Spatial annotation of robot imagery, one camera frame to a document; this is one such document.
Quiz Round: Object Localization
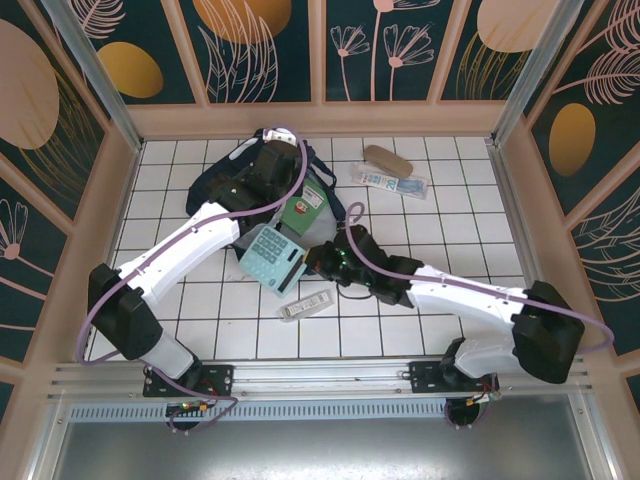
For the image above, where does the clear plastic refill box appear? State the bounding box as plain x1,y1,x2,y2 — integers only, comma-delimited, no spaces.
277,290,335,324

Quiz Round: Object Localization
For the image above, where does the teal calculator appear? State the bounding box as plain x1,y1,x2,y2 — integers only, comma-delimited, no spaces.
237,224,307,299

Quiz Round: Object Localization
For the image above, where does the green notebook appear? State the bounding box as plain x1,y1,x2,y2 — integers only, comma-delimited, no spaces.
277,178,331,237

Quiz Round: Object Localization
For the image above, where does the navy blue backpack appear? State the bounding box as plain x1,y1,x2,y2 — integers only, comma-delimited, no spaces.
185,127,351,281

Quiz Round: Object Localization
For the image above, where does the clear blue supply packet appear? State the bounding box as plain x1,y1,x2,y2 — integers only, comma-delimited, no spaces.
348,159,431,202

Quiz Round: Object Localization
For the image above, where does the tan pencil case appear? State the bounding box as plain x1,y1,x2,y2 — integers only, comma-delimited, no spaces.
363,144,414,176

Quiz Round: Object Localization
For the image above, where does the grey metal sheet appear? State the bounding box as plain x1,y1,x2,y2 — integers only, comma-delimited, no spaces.
29,394,616,480

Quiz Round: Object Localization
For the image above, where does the left power connector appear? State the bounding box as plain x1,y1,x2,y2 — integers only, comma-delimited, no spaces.
167,399,211,416

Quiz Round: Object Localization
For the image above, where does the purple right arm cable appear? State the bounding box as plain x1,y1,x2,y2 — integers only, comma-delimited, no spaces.
344,202,615,431

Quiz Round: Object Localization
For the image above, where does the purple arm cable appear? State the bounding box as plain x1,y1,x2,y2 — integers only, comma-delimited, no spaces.
344,202,615,431
74,124,309,435

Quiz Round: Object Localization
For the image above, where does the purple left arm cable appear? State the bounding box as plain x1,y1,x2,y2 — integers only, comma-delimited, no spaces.
74,124,309,435

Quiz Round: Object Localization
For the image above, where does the aluminium mounting rail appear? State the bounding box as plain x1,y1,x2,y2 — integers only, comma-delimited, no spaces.
47,354,594,401

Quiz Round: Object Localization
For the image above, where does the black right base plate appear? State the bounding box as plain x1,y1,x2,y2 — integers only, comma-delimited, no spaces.
408,360,501,396

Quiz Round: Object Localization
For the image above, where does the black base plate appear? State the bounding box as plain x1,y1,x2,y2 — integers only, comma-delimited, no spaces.
408,360,501,396
143,363,235,399

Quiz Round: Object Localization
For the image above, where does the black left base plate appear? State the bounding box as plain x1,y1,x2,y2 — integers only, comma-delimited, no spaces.
143,363,235,399

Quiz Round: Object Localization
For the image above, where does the grey slotted cable duct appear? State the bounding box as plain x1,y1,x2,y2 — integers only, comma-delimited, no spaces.
67,403,451,421

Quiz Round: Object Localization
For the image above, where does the aluminium side rail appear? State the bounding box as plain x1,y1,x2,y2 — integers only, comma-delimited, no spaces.
487,142,569,354

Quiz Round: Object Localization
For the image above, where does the aluminium frame post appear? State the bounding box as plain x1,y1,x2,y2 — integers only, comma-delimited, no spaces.
489,0,586,146
39,0,146,154

